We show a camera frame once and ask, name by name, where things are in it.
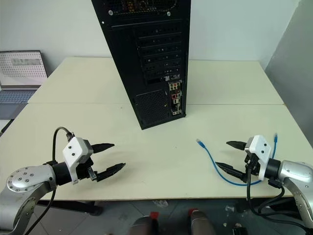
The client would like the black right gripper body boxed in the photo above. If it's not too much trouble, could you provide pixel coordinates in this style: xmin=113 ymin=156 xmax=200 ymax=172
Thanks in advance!
xmin=244 ymin=149 xmax=261 ymax=184

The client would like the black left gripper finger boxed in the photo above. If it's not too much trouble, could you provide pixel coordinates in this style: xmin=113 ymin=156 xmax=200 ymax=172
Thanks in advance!
xmin=96 ymin=162 xmax=126 ymax=183
xmin=91 ymin=142 xmax=115 ymax=155

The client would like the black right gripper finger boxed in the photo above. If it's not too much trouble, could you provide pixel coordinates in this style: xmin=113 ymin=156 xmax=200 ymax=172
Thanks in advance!
xmin=225 ymin=140 xmax=247 ymax=151
xmin=215 ymin=162 xmax=248 ymax=184

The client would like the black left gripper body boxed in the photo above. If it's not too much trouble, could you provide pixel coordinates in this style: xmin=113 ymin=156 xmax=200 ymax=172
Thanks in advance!
xmin=76 ymin=157 xmax=99 ymax=182

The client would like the dark rounded shape red mark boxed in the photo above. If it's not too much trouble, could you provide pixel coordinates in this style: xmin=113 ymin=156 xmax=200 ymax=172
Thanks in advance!
xmin=187 ymin=208 xmax=217 ymax=235
xmin=128 ymin=211 xmax=161 ymax=235

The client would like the black computer tower case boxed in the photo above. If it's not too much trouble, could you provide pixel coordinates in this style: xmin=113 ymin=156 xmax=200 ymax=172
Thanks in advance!
xmin=90 ymin=0 xmax=192 ymax=131

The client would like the grey partition panel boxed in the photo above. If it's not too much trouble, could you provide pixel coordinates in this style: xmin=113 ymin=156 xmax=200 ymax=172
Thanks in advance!
xmin=265 ymin=0 xmax=313 ymax=148

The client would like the grey open laptop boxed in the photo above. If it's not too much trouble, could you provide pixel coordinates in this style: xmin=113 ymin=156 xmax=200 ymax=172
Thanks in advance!
xmin=0 ymin=50 xmax=48 ymax=121

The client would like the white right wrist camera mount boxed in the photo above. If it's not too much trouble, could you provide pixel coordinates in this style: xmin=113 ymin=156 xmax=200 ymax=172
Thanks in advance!
xmin=245 ymin=135 xmax=273 ymax=181

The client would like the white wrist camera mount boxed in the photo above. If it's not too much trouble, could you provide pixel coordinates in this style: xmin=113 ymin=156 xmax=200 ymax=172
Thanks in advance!
xmin=245 ymin=135 xmax=273 ymax=181
xmin=62 ymin=137 xmax=94 ymax=185

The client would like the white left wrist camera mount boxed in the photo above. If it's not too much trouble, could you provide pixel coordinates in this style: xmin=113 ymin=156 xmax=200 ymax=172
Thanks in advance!
xmin=62 ymin=137 xmax=94 ymax=185

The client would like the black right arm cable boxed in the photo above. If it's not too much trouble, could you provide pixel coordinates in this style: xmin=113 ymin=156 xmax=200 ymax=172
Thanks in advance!
xmin=245 ymin=164 xmax=309 ymax=230

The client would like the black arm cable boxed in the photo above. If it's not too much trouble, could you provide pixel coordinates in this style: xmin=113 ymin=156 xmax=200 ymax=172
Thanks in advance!
xmin=23 ymin=126 xmax=75 ymax=235
xmin=245 ymin=164 xmax=309 ymax=230

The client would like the blue ethernet cable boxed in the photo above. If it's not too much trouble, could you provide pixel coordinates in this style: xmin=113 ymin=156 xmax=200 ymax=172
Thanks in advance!
xmin=196 ymin=133 xmax=280 ymax=188

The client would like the black table frame bar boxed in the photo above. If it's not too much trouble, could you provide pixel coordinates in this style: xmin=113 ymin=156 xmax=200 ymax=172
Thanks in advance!
xmin=36 ymin=200 xmax=104 ymax=216

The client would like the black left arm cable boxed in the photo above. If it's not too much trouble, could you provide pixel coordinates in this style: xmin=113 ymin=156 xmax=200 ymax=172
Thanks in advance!
xmin=23 ymin=126 xmax=75 ymax=235

